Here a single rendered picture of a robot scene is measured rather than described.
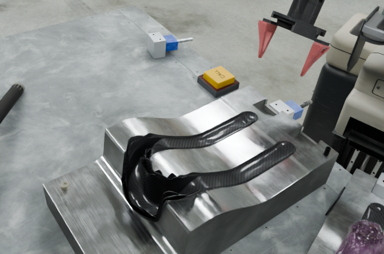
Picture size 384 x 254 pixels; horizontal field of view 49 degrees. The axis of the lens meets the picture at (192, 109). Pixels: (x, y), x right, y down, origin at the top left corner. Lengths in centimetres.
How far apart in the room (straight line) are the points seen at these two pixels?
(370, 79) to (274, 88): 140
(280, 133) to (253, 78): 173
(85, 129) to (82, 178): 21
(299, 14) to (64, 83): 60
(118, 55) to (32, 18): 197
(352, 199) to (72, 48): 83
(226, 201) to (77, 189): 27
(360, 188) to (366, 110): 36
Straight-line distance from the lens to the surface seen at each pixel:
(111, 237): 72
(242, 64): 270
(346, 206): 84
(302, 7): 86
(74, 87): 110
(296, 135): 92
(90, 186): 78
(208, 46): 283
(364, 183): 90
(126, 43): 127
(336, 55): 150
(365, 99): 121
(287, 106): 101
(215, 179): 74
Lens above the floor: 146
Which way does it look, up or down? 40 degrees down
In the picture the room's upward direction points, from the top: 6 degrees clockwise
